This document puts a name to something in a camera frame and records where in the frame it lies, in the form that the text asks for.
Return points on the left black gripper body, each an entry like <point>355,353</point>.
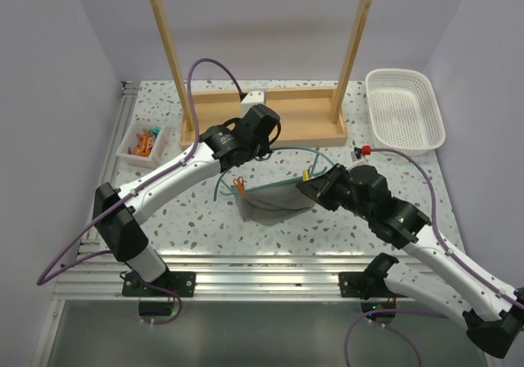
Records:
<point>264,146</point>

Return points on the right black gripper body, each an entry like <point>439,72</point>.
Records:
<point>336,192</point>

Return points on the teal clothes hanger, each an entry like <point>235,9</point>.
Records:
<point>286,165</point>

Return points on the grey underwear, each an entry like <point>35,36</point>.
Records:
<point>272,205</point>

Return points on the orange clothespin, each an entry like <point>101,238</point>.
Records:
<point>239,184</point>

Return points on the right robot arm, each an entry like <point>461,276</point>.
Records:
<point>488,309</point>

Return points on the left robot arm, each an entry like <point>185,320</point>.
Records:
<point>119,213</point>

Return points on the wooden hanging rack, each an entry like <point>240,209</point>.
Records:
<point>183,86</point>

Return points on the white plastic basket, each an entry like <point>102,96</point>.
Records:
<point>403,111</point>

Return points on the pile of clothespins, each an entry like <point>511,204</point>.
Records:
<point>146,142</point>

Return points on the white clothespin box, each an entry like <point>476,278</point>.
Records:
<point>130,140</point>

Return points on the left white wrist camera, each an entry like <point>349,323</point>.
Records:
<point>252,98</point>

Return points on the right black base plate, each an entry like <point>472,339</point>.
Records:
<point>361,285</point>

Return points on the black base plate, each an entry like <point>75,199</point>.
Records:
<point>361,285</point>
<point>182,283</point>

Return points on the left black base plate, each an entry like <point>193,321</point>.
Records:
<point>182,283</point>

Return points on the aluminium mounting rail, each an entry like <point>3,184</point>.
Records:
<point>222,278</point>

